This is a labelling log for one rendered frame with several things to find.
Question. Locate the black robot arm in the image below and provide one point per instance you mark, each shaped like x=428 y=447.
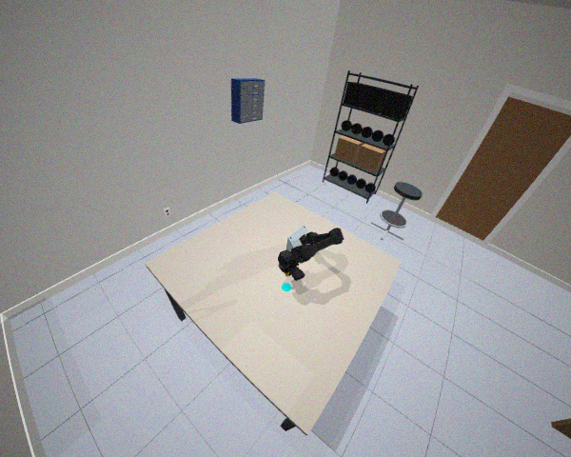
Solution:
x=316 y=243

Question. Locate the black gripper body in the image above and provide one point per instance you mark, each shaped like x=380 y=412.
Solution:
x=297 y=274

